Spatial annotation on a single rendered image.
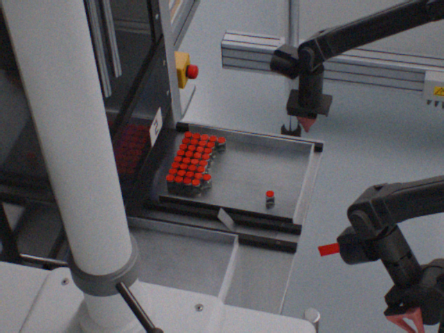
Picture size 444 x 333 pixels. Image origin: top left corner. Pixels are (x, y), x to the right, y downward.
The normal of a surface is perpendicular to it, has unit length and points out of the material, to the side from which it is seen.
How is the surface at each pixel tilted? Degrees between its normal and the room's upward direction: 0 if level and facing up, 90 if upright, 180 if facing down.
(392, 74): 90
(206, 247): 0
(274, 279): 0
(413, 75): 90
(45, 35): 90
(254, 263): 0
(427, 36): 90
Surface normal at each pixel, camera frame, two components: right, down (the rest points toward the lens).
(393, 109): -0.05, -0.69
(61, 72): 0.28, 0.69
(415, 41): -0.26, 0.72
